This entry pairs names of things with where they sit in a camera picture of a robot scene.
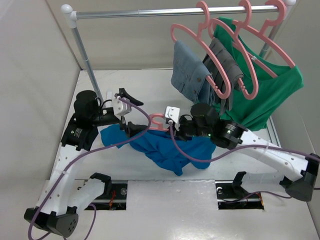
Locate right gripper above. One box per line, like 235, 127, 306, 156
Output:
165, 117, 212, 142

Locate blue t shirt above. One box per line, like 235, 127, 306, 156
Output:
100, 124, 216, 176

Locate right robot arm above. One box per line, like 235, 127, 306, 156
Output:
164, 103, 320, 202

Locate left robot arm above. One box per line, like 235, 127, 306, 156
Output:
24, 88, 150, 239

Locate green t shirt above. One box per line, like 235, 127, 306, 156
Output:
214, 25, 304, 131

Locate pink hanger with grey shorts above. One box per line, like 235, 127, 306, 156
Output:
209, 0, 260, 100

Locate pink hanger with denim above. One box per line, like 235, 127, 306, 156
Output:
170, 0, 230, 100

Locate pink hanger with green shirt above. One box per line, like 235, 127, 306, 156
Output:
231, 0, 295, 81

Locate blue denim shorts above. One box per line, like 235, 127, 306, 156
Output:
170, 40, 215, 105

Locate grey shorts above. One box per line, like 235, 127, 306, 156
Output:
202, 38, 244, 116

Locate metal clothes rack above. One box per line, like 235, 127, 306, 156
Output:
60, 0, 287, 99

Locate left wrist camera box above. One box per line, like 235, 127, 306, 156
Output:
112, 94, 132, 119

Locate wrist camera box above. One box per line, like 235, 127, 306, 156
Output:
112, 94, 132, 119
164, 106, 181, 124

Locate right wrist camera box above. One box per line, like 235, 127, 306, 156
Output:
164, 106, 181, 124

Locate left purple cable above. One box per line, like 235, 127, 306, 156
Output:
27, 94, 152, 240

